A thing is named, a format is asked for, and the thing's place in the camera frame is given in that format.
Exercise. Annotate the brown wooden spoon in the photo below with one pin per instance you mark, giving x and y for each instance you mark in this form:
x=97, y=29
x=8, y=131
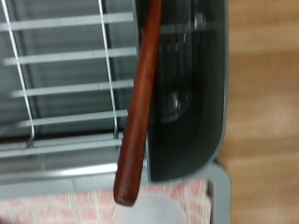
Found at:
x=138, y=109

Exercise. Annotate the dark grey utensil holder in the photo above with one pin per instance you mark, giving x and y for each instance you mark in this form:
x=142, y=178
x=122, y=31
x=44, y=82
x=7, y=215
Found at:
x=193, y=140

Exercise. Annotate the grey plastic drain tray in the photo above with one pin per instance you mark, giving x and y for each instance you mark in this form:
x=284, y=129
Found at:
x=71, y=73

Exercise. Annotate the pink checked cloth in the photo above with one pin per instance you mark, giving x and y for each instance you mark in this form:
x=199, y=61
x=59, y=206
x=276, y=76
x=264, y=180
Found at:
x=62, y=211

